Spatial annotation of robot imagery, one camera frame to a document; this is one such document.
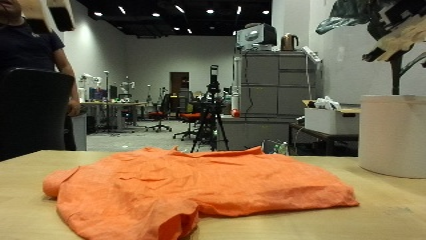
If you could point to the crumpled white cloth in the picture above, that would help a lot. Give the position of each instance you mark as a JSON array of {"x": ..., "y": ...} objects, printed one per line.
[{"x": 328, "y": 103}]

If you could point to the white power strip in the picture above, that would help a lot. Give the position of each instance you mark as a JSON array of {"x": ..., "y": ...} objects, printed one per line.
[{"x": 312, "y": 54}]

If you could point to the orange seat office chair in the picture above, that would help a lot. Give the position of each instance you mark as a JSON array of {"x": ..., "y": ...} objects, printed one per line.
[{"x": 191, "y": 116}]

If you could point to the copper kettle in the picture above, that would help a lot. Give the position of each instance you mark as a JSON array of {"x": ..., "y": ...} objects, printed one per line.
[{"x": 289, "y": 42}]

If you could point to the person in dark shirt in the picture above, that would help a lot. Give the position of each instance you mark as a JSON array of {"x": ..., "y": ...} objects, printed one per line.
[{"x": 27, "y": 46}]

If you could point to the black camera tripod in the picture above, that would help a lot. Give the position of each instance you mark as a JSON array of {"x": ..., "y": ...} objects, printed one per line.
[{"x": 213, "y": 100}]

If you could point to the ceiling light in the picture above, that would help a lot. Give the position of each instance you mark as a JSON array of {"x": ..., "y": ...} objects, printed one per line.
[
  {"x": 209, "y": 11},
  {"x": 265, "y": 12},
  {"x": 239, "y": 10},
  {"x": 179, "y": 9}
]

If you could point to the red seat office chair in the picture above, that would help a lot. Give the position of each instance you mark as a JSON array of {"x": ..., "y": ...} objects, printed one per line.
[{"x": 159, "y": 115}]

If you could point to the tall grey cabinet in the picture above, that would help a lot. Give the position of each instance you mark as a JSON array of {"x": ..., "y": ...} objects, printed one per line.
[{"x": 275, "y": 83}]

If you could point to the grey box appliance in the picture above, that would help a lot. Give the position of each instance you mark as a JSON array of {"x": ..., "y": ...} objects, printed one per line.
[{"x": 256, "y": 36}]

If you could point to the black side table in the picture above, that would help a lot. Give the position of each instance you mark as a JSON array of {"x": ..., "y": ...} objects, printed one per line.
[{"x": 324, "y": 136}]

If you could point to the brown door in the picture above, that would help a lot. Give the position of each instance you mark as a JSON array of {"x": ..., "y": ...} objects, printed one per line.
[{"x": 179, "y": 83}]

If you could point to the orange button shirt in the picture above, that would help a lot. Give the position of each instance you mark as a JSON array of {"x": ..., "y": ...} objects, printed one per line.
[{"x": 213, "y": 186}]

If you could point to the white storage box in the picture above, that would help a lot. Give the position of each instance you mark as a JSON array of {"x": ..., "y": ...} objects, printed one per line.
[{"x": 331, "y": 121}]

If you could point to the green plastic bottles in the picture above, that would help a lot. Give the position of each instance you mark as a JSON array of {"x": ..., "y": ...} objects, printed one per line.
[{"x": 281, "y": 148}]

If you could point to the long wooden desk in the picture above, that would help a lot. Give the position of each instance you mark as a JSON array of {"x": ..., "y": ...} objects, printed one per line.
[{"x": 111, "y": 104}]

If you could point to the red ball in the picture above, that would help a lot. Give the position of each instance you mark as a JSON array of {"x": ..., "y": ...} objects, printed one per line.
[{"x": 235, "y": 113}]

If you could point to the low grey counter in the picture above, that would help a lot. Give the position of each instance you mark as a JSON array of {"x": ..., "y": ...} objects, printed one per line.
[{"x": 257, "y": 133}]

